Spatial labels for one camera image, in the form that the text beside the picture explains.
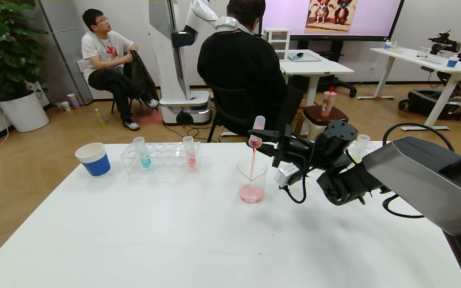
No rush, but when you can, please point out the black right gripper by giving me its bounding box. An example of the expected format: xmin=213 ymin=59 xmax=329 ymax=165
xmin=246 ymin=124 xmax=312 ymax=168

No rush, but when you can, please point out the blue pigment test tube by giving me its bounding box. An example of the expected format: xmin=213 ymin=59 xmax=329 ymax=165
xmin=133 ymin=136 xmax=152 ymax=169

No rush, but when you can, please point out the clear glass beaker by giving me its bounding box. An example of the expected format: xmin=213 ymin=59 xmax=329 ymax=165
xmin=237 ymin=157 xmax=268 ymax=204

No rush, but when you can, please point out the yellow pigment test tube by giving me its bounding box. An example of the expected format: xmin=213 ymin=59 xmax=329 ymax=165
xmin=351 ymin=134 xmax=370 ymax=162

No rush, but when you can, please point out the clear plastic test tube rack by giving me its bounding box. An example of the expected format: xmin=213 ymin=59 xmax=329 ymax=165
xmin=345 ymin=141 xmax=382 ymax=165
xmin=120 ymin=142 xmax=203 ymax=175

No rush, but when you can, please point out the black office chair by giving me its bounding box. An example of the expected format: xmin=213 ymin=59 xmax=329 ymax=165
xmin=206 ymin=84 xmax=305 ymax=143

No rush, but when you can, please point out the beige stool brown seat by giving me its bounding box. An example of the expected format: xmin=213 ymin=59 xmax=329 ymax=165
xmin=295 ymin=106 xmax=349 ymax=141

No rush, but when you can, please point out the drink cup red straw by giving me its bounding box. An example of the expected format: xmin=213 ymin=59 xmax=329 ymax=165
xmin=321 ymin=87 xmax=337 ymax=118

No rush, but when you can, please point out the seated person black sweater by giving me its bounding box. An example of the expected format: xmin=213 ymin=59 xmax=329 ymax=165
xmin=197 ymin=0 xmax=289 ymax=138

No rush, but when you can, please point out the white office desk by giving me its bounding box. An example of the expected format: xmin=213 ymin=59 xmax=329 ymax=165
xmin=279 ymin=50 xmax=354 ymax=136
xmin=357 ymin=48 xmax=461 ymax=132

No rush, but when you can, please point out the white drawer box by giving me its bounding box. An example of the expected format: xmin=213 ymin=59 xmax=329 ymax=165
xmin=263 ymin=28 xmax=291 ymax=62

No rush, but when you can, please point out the white humanoid robot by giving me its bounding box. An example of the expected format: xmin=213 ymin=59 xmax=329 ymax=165
xmin=149 ymin=0 xmax=239 ymax=126

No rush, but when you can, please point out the black jacket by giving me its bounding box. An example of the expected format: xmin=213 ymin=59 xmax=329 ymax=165
xmin=123 ymin=51 xmax=160 ymax=101

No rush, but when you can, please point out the large black-framed display screen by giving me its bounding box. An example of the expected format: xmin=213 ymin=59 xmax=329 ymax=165
xmin=259 ymin=0 xmax=405 ymax=42

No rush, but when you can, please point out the blue white paper cup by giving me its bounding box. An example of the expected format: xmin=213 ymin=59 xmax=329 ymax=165
xmin=75 ymin=142 xmax=111 ymax=177

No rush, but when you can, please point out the seated man white t-shirt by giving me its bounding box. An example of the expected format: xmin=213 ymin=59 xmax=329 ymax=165
xmin=81 ymin=9 xmax=160 ymax=132

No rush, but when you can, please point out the grey metal cabinet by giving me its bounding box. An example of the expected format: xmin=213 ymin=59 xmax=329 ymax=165
xmin=38 ymin=0 xmax=95 ymax=105

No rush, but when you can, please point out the white plant pot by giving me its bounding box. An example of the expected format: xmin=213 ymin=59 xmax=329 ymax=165
xmin=0 ymin=90 xmax=50 ymax=133

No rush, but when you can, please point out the green leafy plant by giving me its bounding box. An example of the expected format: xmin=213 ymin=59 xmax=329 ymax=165
xmin=0 ymin=0 xmax=50 ymax=102

